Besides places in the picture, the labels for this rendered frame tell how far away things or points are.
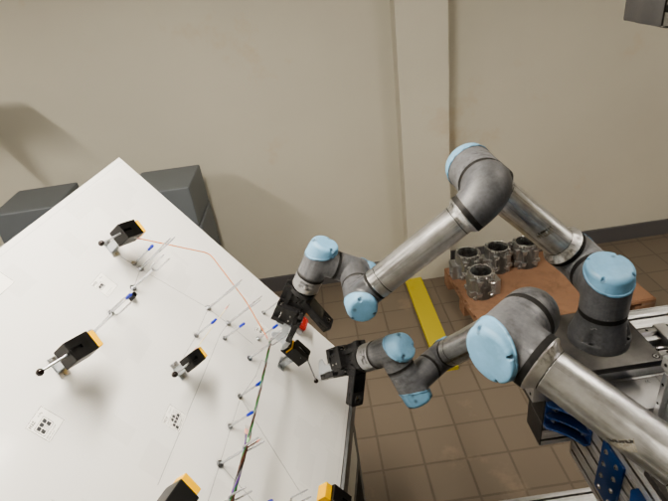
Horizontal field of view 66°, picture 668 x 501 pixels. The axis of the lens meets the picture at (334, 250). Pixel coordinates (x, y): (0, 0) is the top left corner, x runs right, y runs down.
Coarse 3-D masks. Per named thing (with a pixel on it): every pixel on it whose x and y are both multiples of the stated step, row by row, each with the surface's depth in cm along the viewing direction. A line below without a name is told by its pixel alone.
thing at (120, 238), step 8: (120, 224) 121; (128, 224) 123; (136, 224) 125; (112, 232) 122; (120, 232) 121; (128, 232) 122; (136, 232) 124; (112, 240) 125; (120, 240) 122; (128, 240) 122; (112, 248) 125
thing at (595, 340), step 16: (576, 320) 133; (592, 320) 128; (624, 320) 127; (576, 336) 133; (592, 336) 130; (608, 336) 127; (624, 336) 128; (592, 352) 130; (608, 352) 128; (624, 352) 130
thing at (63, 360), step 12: (84, 336) 97; (60, 348) 94; (72, 348) 94; (84, 348) 96; (96, 348) 98; (48, 360) 99; (60, 360) 93; (72, 360) 94; (36, 372) 90; (60, 372) 99
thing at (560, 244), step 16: (464, 144) 125; (448, 160) 125; (464, 160) 118; (480, 160) 114; (448, 176) 126; (512, 176) 122; (512, 192) 123; (512, 208) 125; (528, 208) 126; (544, 208) 130; (512, 224) 130; (528, 224) 128; (544, 224) 128; (560, 224) 131; (544, 240) 131; (560, 240) 131; (576, 240) 132; (544, 256) 139; (560, 256) 133; (576, 256) 132
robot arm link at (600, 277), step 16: (592, 256) 127; (608, 256) 127; (576, 272) 131; (592, 272) 123; (608, 272) 122; (624, 272) 122; (576, 288) 133; (592, 288) 124; (608, 288) 121; (624, 288) 121; (592, 304) 126; (608, 304) 123; (624, 304) 123; (608, 320) 126
